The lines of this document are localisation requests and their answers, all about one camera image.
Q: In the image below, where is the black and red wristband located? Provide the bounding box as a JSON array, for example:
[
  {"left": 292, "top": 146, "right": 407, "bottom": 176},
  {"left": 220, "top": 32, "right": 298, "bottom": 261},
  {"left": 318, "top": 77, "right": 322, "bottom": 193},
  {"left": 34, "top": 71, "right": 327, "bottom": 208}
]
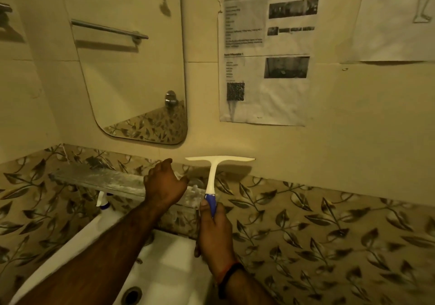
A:
[{"left": 217, "top": 262, "right": 245, "bottom": 299}]

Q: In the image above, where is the white paper with line drawing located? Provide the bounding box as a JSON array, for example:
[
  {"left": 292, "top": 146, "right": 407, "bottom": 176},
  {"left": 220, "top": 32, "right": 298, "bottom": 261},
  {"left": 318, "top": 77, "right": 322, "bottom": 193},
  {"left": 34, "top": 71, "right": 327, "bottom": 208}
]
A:
[{"left": 346, "top": 0, "right": 435, "bottom": 63}]

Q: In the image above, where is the rounded wall mirror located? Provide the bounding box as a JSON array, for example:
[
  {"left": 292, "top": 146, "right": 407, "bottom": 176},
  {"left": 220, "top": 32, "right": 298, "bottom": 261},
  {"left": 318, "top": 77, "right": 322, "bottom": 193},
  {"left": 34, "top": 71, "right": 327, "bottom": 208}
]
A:
[{"left": 59, "top": 0, "right": 189, "bottom": 146}]

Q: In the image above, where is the person's right forearm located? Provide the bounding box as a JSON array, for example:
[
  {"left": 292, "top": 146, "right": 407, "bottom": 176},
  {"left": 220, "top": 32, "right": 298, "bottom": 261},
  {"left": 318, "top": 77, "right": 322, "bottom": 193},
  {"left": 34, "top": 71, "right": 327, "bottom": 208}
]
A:
[{"left": 218, "top": 266, "right": 276, "bottom": 305}]

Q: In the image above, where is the metal sink drain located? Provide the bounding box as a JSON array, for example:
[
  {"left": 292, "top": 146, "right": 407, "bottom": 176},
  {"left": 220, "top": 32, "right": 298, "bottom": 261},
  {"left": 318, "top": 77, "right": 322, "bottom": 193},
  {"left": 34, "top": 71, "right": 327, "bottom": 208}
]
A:
[{"left": 121, "top": 286, "right": 143, "bottom": 305}]

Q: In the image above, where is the person's right hand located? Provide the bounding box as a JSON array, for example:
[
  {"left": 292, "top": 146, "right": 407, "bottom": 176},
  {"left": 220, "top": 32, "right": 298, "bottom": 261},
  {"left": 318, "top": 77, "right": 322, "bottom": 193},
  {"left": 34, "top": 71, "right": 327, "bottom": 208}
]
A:
[{"left": 194, "top": 199, "right": 239, "bottom": 275}]

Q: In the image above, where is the white ceramic sink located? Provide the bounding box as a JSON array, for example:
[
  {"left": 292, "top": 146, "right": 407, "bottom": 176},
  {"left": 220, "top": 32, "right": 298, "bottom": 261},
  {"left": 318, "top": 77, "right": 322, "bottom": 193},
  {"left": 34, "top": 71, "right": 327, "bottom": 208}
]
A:
[{"left": 10, "top": 209, "right": 219, "bottom": 305}]

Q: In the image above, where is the white bottle with blue cap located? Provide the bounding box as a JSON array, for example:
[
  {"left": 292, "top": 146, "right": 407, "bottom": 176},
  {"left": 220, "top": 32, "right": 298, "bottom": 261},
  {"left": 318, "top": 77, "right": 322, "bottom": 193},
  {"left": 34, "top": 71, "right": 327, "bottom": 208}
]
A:
[{"left": 96, "top": 191, "right": 115, "bottom": 211}]

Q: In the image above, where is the white squeegee with blue handle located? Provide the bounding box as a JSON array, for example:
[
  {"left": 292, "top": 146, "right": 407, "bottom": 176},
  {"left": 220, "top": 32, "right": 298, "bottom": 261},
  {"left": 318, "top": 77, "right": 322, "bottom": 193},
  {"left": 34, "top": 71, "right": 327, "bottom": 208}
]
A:
[{"left": 185, "top": 156, "right": 256, "bottom": 219}]

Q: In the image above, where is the printed paper notice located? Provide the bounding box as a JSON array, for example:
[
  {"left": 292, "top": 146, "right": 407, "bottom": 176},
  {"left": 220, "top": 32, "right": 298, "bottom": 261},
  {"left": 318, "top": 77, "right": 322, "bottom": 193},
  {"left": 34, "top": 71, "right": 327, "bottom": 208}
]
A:
[{"left": 217, "top": 0, "right": 322, "bottom": 127}]

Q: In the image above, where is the person's left hand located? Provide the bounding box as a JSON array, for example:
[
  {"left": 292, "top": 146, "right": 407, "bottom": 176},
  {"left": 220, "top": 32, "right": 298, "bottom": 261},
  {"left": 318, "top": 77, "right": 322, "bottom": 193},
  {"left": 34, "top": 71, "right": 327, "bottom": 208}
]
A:
[{"left": 143, "top": 158, "right": 190, "bottom": 210}]

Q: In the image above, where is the glass wall shelf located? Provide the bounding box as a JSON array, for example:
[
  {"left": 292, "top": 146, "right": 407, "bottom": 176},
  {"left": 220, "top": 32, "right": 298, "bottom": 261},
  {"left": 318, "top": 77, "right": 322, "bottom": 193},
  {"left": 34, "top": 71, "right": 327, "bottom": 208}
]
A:
[{"left": 48, "top": 168, "right": 205, "bottom": 211}]

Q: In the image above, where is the person's left forearm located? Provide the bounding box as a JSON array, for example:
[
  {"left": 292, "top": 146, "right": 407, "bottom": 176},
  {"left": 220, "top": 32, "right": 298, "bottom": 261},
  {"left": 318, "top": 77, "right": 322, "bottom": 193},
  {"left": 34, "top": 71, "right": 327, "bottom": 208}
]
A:
[{"left": 14, "top": 201, "right": 164, "bottom": 305}]

